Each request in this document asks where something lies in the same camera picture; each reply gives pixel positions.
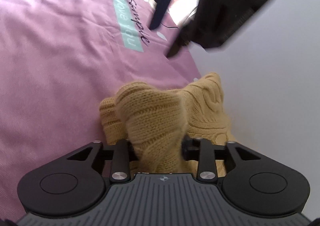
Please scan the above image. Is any mustard cable-knit sweater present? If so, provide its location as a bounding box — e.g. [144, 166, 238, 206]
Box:
[99, 72, 235, 175]

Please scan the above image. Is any pink floral bed sheet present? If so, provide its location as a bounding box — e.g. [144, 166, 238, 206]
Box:
[1, 0, 200, 220]

